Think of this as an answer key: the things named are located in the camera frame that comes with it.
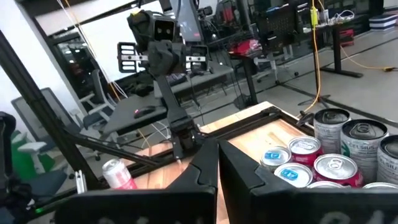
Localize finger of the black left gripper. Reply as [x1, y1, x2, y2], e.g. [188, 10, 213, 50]
[167, 42, 187, 77]
[148, 42, 170, 77]

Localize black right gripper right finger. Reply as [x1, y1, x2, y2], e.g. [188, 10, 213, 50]
[218, 139, 398, 224]

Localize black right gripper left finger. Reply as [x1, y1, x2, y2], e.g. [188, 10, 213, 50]
[54, 139, 219, 224]

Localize tall silver palm-print can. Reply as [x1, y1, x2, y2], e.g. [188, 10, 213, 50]
[376, 134, 398, 185]
[313, 108, 351, 155]
[340, 119, 389, 184]

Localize red bag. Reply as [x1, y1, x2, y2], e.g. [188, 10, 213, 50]
[228, 39, 264, 58]

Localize black computer mouse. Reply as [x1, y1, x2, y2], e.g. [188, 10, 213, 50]
[133, 105, 158, 119]

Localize grey side desk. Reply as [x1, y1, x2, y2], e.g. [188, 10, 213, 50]
[102, 65, 236, 138]

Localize grey office chair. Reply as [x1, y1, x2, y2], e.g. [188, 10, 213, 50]
[79, 68, 116, 125]
[11, 86, 77, 175]

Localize silver diet cola can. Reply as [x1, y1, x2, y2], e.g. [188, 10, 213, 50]
[101, 158, 138, 190]

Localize black pegboard panel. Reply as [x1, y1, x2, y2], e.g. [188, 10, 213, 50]
[256, 6, 301, 55]

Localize black tripod base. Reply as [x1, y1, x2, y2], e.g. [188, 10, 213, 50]
[297, 93, 332, 108]

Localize black desk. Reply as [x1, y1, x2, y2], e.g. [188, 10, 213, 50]
[310, 17, 371, 78]

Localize red crate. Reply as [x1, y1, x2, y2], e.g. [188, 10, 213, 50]
[339, 29, 355, 47]

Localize green chair seat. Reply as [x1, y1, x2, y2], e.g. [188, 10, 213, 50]
[11, 130, 57, 175]

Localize black chair back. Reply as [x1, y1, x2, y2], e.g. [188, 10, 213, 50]
[0, 111, 18, 200]

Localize stacked white boxes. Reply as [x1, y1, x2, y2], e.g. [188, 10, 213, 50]
[368, 12, 398, 32]

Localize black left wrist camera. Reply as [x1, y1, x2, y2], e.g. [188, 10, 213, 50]
[126, 9, 178, 52]

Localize black pedestal table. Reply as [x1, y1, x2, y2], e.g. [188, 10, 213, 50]
[229, 51, 265, 106]

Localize black frame handle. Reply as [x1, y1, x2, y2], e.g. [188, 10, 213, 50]
[297, 110, 315, 127]

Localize orange extension cable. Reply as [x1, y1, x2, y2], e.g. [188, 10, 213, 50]
[297, 0, 323, 118]

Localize white bracket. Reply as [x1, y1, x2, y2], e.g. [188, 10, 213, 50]
[74, 169, 88, 195]

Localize yellow floor cable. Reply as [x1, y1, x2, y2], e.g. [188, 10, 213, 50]
[340, 45, 398, 73]

